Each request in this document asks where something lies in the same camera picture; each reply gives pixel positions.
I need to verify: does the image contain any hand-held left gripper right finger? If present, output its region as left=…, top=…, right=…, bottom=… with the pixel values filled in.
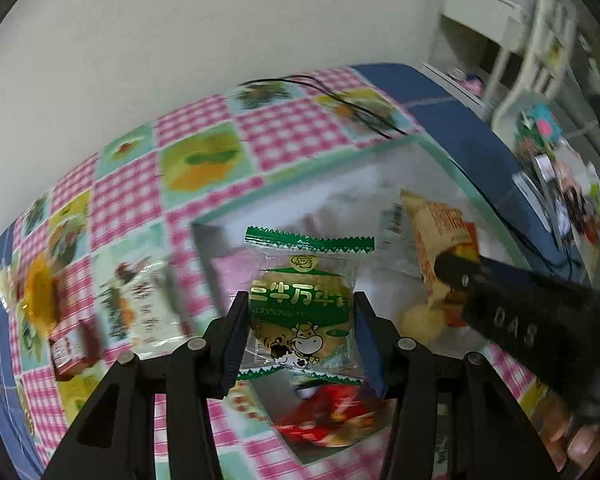
left=352, top=291, right=566, bottom=480

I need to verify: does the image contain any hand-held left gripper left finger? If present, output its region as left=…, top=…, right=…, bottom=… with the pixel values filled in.
left=40, top=291, right=251, bottom=480

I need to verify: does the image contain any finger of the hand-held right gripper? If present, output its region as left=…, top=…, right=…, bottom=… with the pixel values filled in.
left=432, top=251, right=485, bottom=307

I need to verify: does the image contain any yellow orange pastry packet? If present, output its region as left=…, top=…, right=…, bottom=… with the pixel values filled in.
left=380, top=189, right=482, bottom=352

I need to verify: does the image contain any small red snack packet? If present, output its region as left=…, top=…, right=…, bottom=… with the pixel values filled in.
left=271, top=381, right=382, bottom=449

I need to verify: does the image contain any green label biscuit packet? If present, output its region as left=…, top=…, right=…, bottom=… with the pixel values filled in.
left=236, top=225, right=377, bottom=387

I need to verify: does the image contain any clear plastic container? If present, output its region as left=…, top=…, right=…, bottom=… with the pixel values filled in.
left=191, top=136, right=507, bottom=467

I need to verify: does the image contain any person's right hand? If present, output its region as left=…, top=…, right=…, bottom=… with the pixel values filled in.
left=544, top=407, right=600, bottom=470

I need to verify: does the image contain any white packet with orange print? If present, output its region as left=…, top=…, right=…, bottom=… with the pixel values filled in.
left=99, top=259, right=192, bottom=347

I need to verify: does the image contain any colourful toy clutter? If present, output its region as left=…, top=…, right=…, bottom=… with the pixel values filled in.
left=511, top=104, right=600, bottom=257

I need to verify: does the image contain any brown boxy biscuit packet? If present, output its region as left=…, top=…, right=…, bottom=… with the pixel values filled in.
left=49, top=319, right=107, bottom=382

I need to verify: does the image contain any yellow translucent wrapped cake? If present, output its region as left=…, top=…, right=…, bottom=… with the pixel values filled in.
left=16, top=254, right=62, bottom=332

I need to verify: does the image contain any white pastry in clear wrapper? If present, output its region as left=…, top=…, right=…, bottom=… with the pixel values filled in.
left=0, top=264, right=22, bottom=312

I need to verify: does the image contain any black cable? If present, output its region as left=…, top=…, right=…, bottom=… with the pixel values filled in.
left=239, top=74, right=412, bottom=139

